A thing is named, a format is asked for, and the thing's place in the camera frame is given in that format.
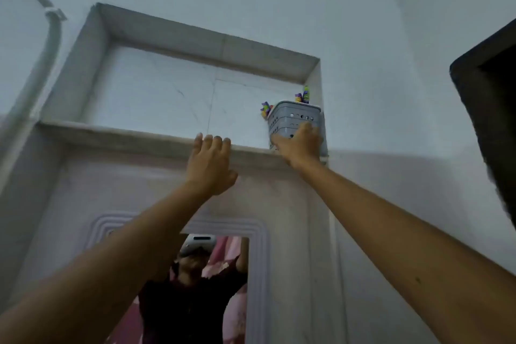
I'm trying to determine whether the person's right hand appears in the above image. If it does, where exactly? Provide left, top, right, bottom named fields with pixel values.
left=270, top=121, right=323, bottom=169

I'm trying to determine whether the person's left hand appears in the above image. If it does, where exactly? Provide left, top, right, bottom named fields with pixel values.
left=184, top=133, right=239, bottom=197

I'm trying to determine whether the grey plastic toothbrush holder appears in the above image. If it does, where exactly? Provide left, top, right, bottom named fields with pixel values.
left=267, top=101, right=326, bottom=155

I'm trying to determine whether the person's left forearm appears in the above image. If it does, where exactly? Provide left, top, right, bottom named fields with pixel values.
left=0, top=180, right=217, bottom=344

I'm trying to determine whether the person's right forearm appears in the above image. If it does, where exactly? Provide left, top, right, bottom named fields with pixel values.
left=292, top=156, right=516, bottom=344

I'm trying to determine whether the grey framed mirror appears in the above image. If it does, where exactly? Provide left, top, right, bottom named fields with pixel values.
left=85, top=212, right=270, bottom=344

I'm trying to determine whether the white wall pipe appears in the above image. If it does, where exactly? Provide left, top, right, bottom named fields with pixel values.
left=0, top=0, right=68, bottom=191

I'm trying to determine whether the dark door frame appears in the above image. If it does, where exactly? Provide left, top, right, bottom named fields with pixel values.
left=449, top=18, right=516, bottom=232

